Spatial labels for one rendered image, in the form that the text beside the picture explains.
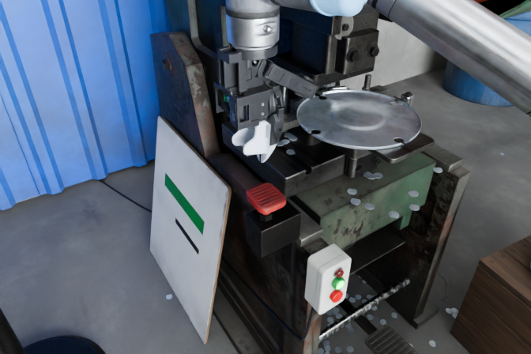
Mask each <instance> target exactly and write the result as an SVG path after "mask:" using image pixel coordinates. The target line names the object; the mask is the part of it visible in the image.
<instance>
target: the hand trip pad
mask: <svg viewBox="0 0 531 354"><path fill-rule="evenodd" d="M246 199H247V200H248V201H249V203H251V204H252V205H253V207H255V208H256V210H257V211H258V212H260V213H262V214H263V215H269V214H270V213H271V212H273V211H276V210H278V209H280V208H283V207H284V206H285V205H286V197H285V196H284V195H283V194H282V193H281V192H280V191H279V190H278V189H277V188H276V187H275V186H274V185H272V184H271V183H262V184H260V185H257V186H254V187H252V188H250V189H249V190H247V192H246Z"/></svg>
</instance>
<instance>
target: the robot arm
mask: <svg viewBox="0 0 531 354"><path fill-rule="evenodd" d="M225 3H226V25H227V39H228V42H229V46H225V47H218V48H217V62H218V75H219V81H217V82H214V90H215V101H216V113H219V112H222V111H227V112H228V117H229V118H230V123H231V124H232V125H233V126H234V127H235V128H237V130H238V132H236V133H235V134H234V135H233V136H232V143H233V145H237V146H238V145H244V147H243V153H244V154H245V155H254V154H257V157H258V160H259V161H261V163H263V162H265V161H266V160H267V159H268V158H269V156H270V155H271V154H272V152H273V150H274V149H275V147H276V144H277V143H278V142H279V140H280V138H281V135H282V132H283V129H284V108H283V100H282V93H281V90H280V86H279V85H282V86H284V87H285V88H287V89H290V90H291V91H292V92H294V93H295V94H296V95H297V96H302V97H303V98H305V97H308V98H310V99H313V97H314V95H315V93H316V92H317V90H318V88H319V86H318V85H316V84H315V83H314V80H313V79H311V78H310V77H309V76H308V75H306V74H302V73H299V74H297V73H295V72H293V71H291V70H289V69H287V68H285V67H283V66H281V65H279V64H277V63H275V62H273V61H271V60H269V59H268V58H271V57H273V56H275V55H276V54H277V48H278V42H277V41H278V40H279V27H280V7H281V6H285V7H289V8H294V9H302V10H307V11H312V12H316V13H320V14H322V15H326V16H344V17H351V16H354V15H356V14H358V12H360V11H361V9H362V8H363V5H365V4H366V3H367V4H368V5H369V6H371V7H373V8H374V9H376V10H378V11H379V12H380V13H381V14H383V15H384V16H386V17H388V18H389V19H390V20H391V21H393V22H394V23H396V24H398V25H399V26H400V27H402V28H403V29H404V30H406V31H407V32H409V33H410V34H412V35H413V36H415V37H416V38H417V39H419V40H420V41H422V42H423V43H425V44H427V45H428V46H429V47H430V48H432V49H433V50H435V51H437V52H438V53H439V54H441V55H442V56H443V57H445V58H447V59H448V60H449V61H451V62H452V63H453V64H455V65H456V66H458V67H459V68H461V69H462V70H464V71H465V72H466V73H468V74H469V75H471V76H472V77H474V78H476V79H477V80H478V81H479V82H481V83H482V84H484V85H486V86H487V87H489V88H490V89H491V90H492V91H494V92H496V93H497V94H499V95H500V96H501V97H502V98H504V99H505V100H507V101H509V102H510V103H511V104H513V105H514V106H515V107H517V108H519V109H520V110H521V111H523V112H525V113H526V114H527V115H529V116H530V118H531V36H529V35H528V34H526V33H525V32H523V31H522V30H520V29H519V28H517V27H515V26H513V25H512V24H511V23H509V22H508V21H505V20H504V19H502V18H501V17H500V16H498V15H497V14H495V13H493V12H492V11H491V10H489V9H487V8H485V7H484V6H482V5H481V4H480V3H478V2H476V1H474V0H225ZM278 84H279V85H278ZM220 90H222V91H223V92H224V93H226V94H224V101H226V102H224V103H221V105H218V94H217V91H220Z"/></svg>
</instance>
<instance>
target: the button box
mask: <svg viewBox="0 0 531 354"><path fill-rule="evenodd" d="M100 181H101V182H102V183H103V184H105V185H106V186H108V187H110V188H111V189H112V190H114V191H116V192H117V193H119V194H121V193H120V192H118V191H117V190H116V189H114V188H113V187H111V186H109V185H108V184H106V183H105V182H104V181H102V180H101V179H100ZM121 195H122V196H123V197H124V198H127V199H128V200H130V201H132V202H133V203H135V204H136V205H138V206H140V207H142V208H143V209H146V210H147V211H149V212H152V210H150V209H147V208H145V207H144V206H142V205H140V204H138V203H137V202H135V201H133V200H132V199H130V198H128V197H127V196H125V195H124V194H121ZM221 258H222V259H223V260H224V262H225V263H226V264H227V265H228V266H229V268H230V269H231V270H232V271H233V272H234V273H235V275H236V276H237V277H238V278H239V279H240V280H241V281H242V282H243V283H244V284H245V285H246V286H247V288H248V289H249V290H250V291H251V292H252V293H253V294H254V296H255V297H256V298H257V299H258V300H259V301H260V303H261V304H262V305H263V306H264V307H265V308H266V309H267V310H268V311H269V312H270V313H271V314H272V316H273V317H274V318H275V319H276V320H277V321H278V322H279V323H280V324H281V325H282V326H283V327H284V328H285V329H286V330H287V331H288V332H290V333H291V334H292V335H293V336H294V337H296V338H297V339H299V340H301V341H304V340H305V339H306V337H307V334H308V331H309V329H310V326H311V321H312V318H313V314H314V310H316V311H317V312H318V313H319V314H323V313H325V312H326V311H328V310H329V309H331V308H332V307H335V306H336V305H338V304H339V303H341V302H342V301H343V300H344V299H345V295H346V290H347V285H348V276H349V271H350V266H351V261H352V259H351V258H350V257H349V256H348V255H347V254H346V253H345V252H344V251H343V250H342V249H341V248H340V247H338V246H337V245H336V244H335V243H333V244H331V245H329V246H327V247H325V248H323V249H321V250H320V251H318V252H316V253H314V254H312V255H311V256H310V257H309V258H308V260H307V278H306V288H305V299H306V300H307V302H308V303H309V304H310V305H311V312H310V316H309V319H308V322H307V327H306V329H305V332H304V335H303V337H301V336H299V335H297V334H296V333H294V332H293V331H292V330H291V329H290V328H289V327H288V326H287V325H285V324H284V323H283V322H282V321H281V320H280V319H279V318H278V317H277V316H276V315H275V314H274V312H273V311H272V310H271V309H270V308H269V307H268V306H267V305H266V304H265V303H264V302H263V301H262V300H261V299H260V297H259V296H258V295H257V294H256V293H255V292H254V291H253V289H252V288H251V287H250V286H249V285H248V284H247V283H246V282H245V280H244V279H243V278H242V277H241V276H240V275H239V274H238V273H237V272H236V271H235V270H234V269H233V268H232V266H231V265H230V264H229V263H228V262H227V261H226V259H225V258H224V257H223V256H222V255H221ZM339 266H341V267H342V268H343V270H344V274H343V276H342V277H343V278H344V279H345V284H344V285H343V287H342V288H340V290H341V291H342V292H343V296H342V298H341V299H340V300H339V301H338V302H336V303H333V302H332V301H331V300H330V294H331V293H332V292H333V291H334V290H335V289H334V288H333V287H332V286H331V283H332V281H333V279H334V278H335V277H334V276H333V272H334V270H335V269H336V268H337V267H339Z"/></svg>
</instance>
